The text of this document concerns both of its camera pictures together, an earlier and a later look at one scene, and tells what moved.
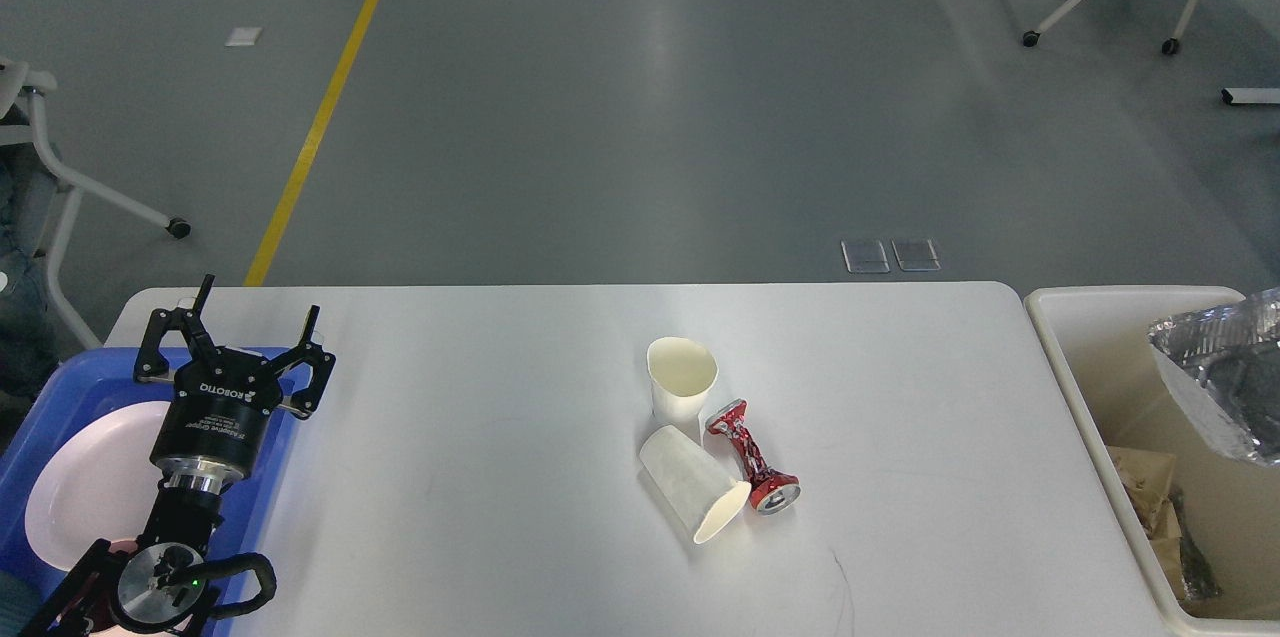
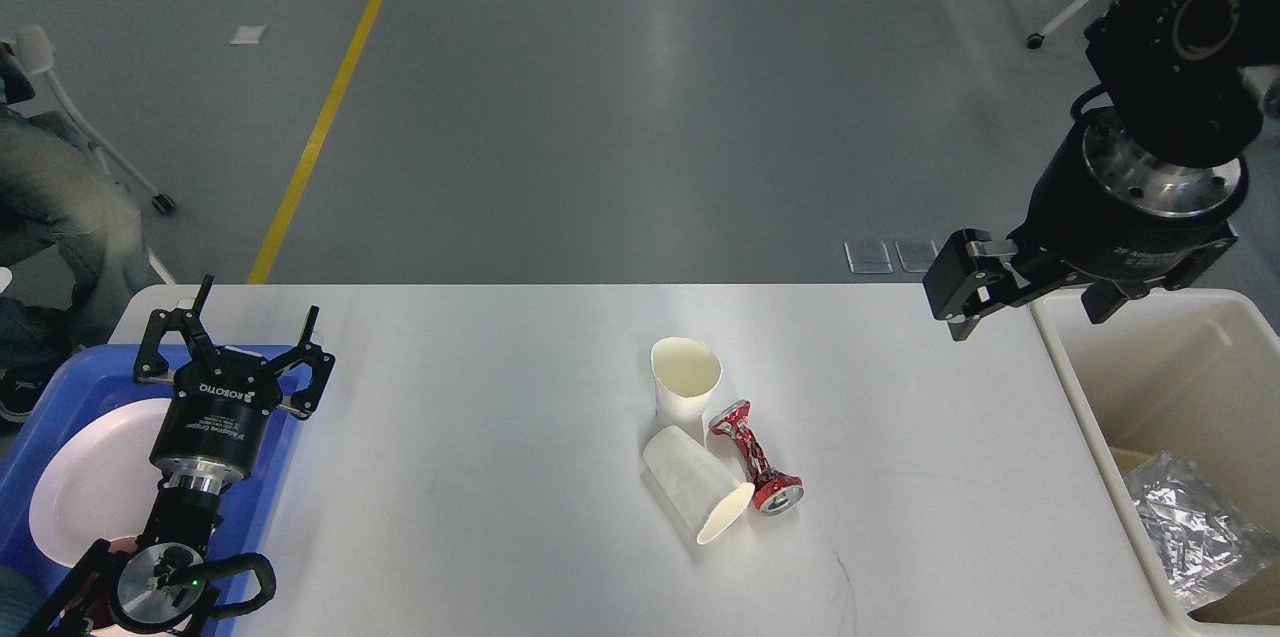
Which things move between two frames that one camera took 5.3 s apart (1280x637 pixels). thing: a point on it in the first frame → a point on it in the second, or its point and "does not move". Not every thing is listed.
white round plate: [100, 483] does not move
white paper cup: [701, 494] does not move
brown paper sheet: [1146, 479] → [1254, 600]
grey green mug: [20, 601] does not move
